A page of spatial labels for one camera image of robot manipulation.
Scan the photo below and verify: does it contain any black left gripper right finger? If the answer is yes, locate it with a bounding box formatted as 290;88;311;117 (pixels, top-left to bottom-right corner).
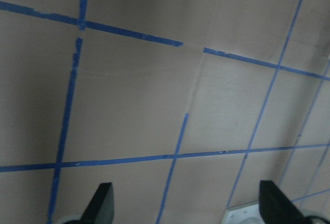
258;180;309;224

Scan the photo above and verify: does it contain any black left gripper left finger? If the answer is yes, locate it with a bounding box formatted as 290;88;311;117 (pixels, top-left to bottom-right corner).
79;182;114;224

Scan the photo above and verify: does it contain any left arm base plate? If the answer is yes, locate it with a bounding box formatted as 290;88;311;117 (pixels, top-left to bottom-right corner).
221;201;264;224

